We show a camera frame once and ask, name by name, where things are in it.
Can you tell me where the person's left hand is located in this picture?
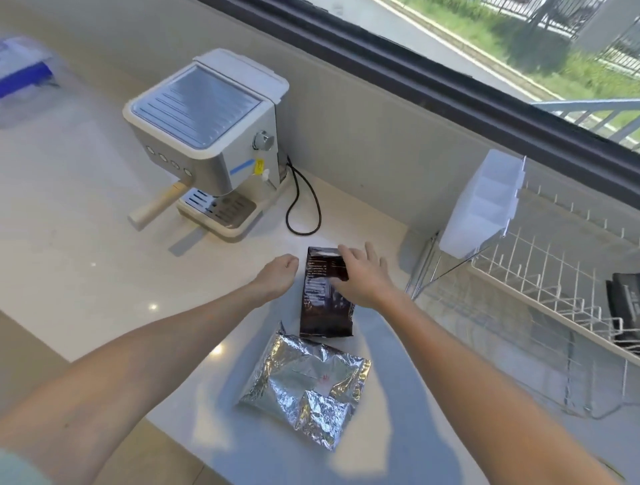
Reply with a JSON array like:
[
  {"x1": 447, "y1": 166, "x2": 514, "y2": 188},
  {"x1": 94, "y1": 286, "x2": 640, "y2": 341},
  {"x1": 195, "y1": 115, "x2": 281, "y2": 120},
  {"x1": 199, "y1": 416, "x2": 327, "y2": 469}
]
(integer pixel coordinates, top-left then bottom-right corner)
[{"x1": 249, "y1": 253, "x2": 300, "y2": 303}]

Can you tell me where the person's right hand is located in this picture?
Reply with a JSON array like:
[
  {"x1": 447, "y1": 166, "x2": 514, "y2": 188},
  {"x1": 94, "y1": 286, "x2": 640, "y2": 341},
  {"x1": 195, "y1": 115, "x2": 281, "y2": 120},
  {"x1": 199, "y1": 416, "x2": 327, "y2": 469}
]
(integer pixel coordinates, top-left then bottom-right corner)
[{"x1": 329, "y1": 242, "x2": 396, "y2": 310}]

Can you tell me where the dark brown coffee bag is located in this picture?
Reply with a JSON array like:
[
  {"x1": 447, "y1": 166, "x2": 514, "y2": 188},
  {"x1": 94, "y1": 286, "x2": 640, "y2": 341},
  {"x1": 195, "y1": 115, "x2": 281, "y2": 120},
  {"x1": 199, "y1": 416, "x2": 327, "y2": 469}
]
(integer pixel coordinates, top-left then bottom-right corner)
[{"x1": 299, "y1": 246, "x2": 356, "y2": 340}]

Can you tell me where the silver foil bag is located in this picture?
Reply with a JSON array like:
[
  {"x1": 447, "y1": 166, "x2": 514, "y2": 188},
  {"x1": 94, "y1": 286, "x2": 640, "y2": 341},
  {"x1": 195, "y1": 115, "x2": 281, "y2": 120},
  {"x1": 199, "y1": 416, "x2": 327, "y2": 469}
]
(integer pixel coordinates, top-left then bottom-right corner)
[{"x1": 237, "y1": 322, "x2": 372, "y2": 452}]

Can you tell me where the white wire dish rack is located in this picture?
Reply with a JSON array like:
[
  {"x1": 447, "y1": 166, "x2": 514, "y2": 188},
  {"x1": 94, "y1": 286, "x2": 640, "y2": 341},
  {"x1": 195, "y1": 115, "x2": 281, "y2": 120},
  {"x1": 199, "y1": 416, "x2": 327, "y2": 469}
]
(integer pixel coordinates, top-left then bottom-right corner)
[{"x1": 405, "y1": 169, "x2": 640, "y2": 420}]

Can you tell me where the black B&M coffee bag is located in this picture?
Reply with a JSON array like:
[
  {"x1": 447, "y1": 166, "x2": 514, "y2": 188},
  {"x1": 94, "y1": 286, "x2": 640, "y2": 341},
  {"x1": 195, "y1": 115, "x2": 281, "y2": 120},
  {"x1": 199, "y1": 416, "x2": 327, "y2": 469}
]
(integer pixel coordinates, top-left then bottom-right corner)
[{"x1": 605, "y1": 272, "x2": 640, "y2": 350}]

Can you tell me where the person's right forearm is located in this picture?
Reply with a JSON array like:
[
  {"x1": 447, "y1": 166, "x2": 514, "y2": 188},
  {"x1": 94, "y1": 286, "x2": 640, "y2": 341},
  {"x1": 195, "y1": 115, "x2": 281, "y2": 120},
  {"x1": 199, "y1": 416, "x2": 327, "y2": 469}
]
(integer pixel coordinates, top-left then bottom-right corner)
[{"x1": 375, "y1": 294, "x2": 621, "y2": 485}]

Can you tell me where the person's left forearm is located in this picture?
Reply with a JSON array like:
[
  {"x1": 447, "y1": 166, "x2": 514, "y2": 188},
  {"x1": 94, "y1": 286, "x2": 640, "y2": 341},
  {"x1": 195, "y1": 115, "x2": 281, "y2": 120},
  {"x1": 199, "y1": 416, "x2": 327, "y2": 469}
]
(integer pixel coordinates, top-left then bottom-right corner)
[{"x1": 0, "y1": 282, "x2": 273, "y2": 480}]

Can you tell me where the white espresso machine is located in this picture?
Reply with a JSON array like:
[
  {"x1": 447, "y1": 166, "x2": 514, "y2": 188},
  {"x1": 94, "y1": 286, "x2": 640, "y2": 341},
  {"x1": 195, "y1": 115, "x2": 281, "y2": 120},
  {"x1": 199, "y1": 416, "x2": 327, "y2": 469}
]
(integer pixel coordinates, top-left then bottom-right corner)
[{"x1": 122, "y1": 48, "x2": 291, "y2": 244}]

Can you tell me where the white countertop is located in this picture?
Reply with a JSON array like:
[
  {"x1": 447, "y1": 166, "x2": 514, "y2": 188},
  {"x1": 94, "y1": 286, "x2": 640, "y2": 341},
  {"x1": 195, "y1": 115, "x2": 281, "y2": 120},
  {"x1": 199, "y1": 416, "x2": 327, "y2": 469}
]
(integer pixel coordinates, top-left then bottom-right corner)
[{"x1": 0, "y1": 95, "x2": 640, "y2": 485}]

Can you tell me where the white plastic cutlery holder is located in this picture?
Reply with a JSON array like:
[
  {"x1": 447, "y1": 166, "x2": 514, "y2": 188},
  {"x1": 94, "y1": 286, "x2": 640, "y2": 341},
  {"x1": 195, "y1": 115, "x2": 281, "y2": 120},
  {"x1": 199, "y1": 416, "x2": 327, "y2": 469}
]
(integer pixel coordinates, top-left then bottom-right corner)
[{"x1": 439, "y1": 149, "x2": 527, "y2": 260}]

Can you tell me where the grey metal stair railing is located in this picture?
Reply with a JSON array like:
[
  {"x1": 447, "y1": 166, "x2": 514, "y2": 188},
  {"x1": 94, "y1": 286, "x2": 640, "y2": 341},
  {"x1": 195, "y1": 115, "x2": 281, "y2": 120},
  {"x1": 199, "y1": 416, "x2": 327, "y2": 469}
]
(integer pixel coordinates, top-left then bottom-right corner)
[{"x1": 535, "y1": 97, "x2": 640, "y2": 153}]

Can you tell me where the pale green shirt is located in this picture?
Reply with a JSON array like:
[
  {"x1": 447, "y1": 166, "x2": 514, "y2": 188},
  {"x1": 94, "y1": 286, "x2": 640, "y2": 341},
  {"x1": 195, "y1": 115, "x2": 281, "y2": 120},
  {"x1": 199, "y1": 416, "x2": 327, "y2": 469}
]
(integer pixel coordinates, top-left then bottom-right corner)
[{"x1": 0, "y1": 447, "x2": 41, "y2": 485}]

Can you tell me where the blue white plastic pack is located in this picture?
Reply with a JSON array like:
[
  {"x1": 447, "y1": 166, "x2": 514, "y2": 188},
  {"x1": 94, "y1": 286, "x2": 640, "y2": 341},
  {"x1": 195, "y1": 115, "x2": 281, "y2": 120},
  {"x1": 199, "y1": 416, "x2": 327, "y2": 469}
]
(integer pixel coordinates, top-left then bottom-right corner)
[{"x1": 0, "y1": 32, "x2": 61, "y2": 101}]

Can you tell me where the black metal fence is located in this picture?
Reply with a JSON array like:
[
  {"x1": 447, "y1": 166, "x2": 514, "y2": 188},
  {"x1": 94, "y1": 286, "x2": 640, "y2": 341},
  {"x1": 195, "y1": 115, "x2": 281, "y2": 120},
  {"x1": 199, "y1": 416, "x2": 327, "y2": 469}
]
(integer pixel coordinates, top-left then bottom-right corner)
[{"x1": 479, "y1": 0, "x2": 640, "y2": 76}]

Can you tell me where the black power cable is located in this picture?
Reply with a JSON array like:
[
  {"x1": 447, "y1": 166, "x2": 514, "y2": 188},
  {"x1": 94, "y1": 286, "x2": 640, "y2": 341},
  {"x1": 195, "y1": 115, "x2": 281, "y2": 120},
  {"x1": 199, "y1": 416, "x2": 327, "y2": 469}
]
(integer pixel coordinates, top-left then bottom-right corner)
[{"x1": 285, "y1": 155, "x2": 323, "y2": 237}]

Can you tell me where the dark window frame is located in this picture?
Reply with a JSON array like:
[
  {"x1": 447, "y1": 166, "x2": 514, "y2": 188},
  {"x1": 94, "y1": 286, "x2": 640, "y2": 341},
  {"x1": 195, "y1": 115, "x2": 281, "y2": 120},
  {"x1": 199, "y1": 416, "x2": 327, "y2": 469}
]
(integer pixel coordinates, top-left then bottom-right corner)
[{"x1": 199, "y1": 0, "x2": 640, "y2": 211}]

